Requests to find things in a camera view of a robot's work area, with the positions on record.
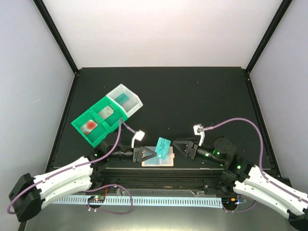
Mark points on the white translucent bin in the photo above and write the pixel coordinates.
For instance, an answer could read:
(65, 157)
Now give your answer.
(132, 105)

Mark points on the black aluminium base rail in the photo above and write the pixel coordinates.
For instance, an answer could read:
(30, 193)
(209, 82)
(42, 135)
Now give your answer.
(206, 180)

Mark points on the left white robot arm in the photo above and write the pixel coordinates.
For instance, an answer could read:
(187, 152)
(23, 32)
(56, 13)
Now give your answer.
(32, 194)

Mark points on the floral card in bin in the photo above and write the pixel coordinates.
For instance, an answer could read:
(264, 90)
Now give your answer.
(106, 112)

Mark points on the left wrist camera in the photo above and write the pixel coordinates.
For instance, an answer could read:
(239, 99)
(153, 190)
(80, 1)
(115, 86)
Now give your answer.
(138, 136)

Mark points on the left controller board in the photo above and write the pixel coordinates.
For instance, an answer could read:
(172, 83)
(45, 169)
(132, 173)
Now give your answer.
(96, 199)

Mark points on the black frame post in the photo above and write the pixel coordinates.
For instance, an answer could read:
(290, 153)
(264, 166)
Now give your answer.
(40, 5)
(281, 11)

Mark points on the red dot card in bin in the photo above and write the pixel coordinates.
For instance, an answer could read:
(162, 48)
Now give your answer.
(88, 127)

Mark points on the green bin middle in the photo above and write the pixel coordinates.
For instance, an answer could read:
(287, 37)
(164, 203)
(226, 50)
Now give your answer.
(112, 122)

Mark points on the right controller board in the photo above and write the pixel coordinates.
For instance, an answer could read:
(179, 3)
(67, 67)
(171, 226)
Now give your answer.
(233, 200)

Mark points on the controller board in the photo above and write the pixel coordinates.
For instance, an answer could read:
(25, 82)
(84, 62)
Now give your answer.
(233, 200)
(96, 199)

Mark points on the left black frame post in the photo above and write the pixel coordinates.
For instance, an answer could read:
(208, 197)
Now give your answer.
(40, 5)

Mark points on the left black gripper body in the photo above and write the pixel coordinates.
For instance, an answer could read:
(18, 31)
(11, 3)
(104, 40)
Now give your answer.
(126, 156)

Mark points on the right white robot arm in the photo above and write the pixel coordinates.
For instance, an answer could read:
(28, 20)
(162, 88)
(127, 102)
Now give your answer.
(241, 177)

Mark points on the teal card in bin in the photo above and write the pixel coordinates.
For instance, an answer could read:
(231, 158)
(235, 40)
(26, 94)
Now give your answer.
(121, 99)

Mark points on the green bin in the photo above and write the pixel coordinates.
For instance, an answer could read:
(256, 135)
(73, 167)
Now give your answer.
(112, 122)
(97, 135)

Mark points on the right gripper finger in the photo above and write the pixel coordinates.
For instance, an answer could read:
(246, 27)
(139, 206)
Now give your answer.
(183, 148)
(183, 141)

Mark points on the green bin near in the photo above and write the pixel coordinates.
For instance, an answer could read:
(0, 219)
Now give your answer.
(97, 135)

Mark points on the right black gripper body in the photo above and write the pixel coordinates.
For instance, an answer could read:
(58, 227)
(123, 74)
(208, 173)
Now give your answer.
(211, 157)

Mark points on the teal VIP credit card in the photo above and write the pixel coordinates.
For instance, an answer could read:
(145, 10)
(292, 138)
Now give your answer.
(162, 147)

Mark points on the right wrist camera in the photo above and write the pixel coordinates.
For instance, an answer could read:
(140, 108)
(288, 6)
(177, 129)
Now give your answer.
(199, 131)

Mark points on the right black frame post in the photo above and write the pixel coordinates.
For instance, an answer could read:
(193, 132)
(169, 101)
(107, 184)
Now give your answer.
(281, 11)

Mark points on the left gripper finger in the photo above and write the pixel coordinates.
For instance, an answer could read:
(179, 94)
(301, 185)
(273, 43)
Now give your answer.
(145, 158)
(145, 150)

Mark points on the tan card holder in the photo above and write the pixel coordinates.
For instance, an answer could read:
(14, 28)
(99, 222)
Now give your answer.
(158, 162)

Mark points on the white slotted cable duct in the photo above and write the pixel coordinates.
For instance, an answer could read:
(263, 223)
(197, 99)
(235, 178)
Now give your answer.
(144, 201)

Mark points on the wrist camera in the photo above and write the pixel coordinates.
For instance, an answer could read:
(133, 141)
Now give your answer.
(199, 131)
(138, 136)

